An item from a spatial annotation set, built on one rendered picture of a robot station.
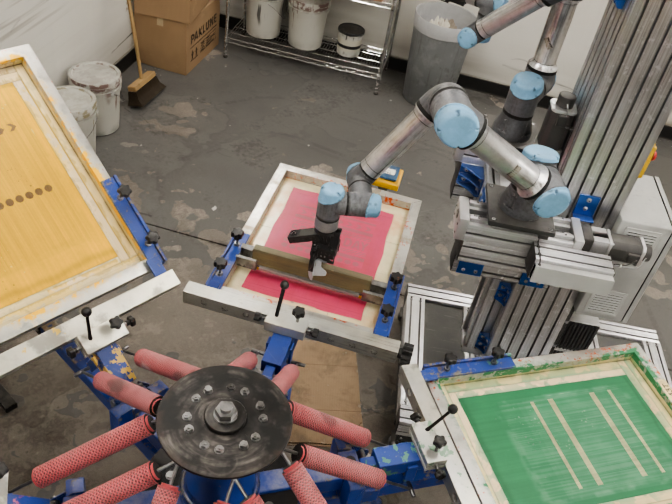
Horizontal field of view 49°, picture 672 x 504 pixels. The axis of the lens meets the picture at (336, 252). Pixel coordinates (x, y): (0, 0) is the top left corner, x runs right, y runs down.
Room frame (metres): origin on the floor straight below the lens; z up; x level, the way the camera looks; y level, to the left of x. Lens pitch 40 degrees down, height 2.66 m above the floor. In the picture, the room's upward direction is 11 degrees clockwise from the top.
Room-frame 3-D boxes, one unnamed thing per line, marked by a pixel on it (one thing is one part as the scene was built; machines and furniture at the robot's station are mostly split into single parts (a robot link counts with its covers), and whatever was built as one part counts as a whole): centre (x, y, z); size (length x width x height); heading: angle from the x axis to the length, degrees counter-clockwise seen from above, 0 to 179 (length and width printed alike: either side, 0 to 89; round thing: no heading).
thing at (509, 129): (2.56, -0.58, 1.31); 0.15 x 0.15 x 0.10
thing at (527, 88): (2.57, -0.58, 1.42); 0.13 x 0.12 x 0.14; 155
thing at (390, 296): (1.74, -0.20, 0.98); 0.30 x 0.05 x 0.07; 173
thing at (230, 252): (1.81, 0.35, 0.98); 0.30 x 0.05 x 0.07; 173
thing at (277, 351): (1.46, 0.11, 1.02); 0.17 x 0.06 x 0.05; 173
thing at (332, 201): (1.81, 0.04, 1.32); 0.09 x 0.08 x 0.11; 101
